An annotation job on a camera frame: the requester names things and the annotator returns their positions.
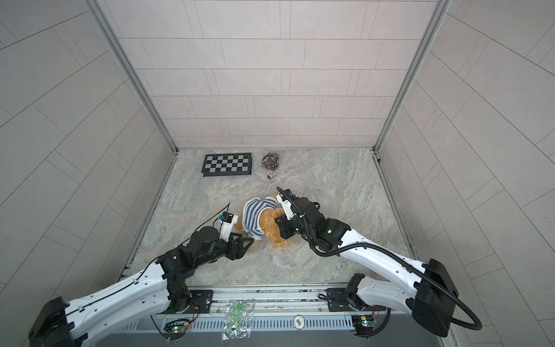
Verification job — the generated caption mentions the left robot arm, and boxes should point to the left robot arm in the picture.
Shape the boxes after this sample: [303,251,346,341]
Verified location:
[28,226,254,346]

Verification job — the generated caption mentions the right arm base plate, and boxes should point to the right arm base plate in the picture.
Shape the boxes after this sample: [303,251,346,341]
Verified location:
[318,288,387,312]

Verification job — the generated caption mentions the right circuit board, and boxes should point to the right circuit board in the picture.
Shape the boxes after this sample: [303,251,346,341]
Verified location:
[351,315,376,338]

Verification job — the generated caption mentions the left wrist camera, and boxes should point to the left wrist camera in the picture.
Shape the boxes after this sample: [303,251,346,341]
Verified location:
[219,212,238,242]

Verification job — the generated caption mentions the black corrugated cable conduit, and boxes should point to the black corrugated cable conduit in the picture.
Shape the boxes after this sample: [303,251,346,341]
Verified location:
[276,186,483,331]

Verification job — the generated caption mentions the round white sticker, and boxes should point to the round white sticker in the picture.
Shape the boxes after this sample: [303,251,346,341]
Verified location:
[293,315,306,331]

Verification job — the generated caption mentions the clear bag green parts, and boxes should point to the clear bag green parts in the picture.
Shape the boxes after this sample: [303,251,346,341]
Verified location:
[222,299,255,341]

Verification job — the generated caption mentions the aluminium mounting rail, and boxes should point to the aluminium mounting rail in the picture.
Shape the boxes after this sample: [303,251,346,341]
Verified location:
[82,283,456,347]

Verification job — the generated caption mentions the bag of colourful small parts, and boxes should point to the bag of colourful small parts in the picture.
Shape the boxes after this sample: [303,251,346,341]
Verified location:
[261,152,280,171]

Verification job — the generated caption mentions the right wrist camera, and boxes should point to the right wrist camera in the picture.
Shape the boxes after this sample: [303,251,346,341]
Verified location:
[276,189,296,221]

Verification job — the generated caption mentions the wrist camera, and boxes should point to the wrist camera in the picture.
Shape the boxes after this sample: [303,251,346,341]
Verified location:
[276,189,296,221]
[219,212,238,242]

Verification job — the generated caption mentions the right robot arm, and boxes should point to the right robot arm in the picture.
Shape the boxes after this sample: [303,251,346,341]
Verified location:
[276,191,457,337]

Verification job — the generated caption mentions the left green circuit board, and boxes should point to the left green circuit board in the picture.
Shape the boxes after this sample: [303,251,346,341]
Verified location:
[163,318,192,341]

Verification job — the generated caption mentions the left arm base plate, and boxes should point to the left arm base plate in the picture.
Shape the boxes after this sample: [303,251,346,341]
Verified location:
[160,289,214,315]

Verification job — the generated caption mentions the brown teddy bear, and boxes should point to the brown teddy bear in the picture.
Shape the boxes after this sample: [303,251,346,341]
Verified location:
[235,208,291,249]

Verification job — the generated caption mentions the striped knit bear sweater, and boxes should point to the striped knit bear sweater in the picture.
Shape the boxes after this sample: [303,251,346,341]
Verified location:
[241,197,278,241]

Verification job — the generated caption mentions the black white checkerboard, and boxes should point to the black white checkerboard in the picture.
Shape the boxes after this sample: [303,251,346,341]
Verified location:
[201,153,252,177]

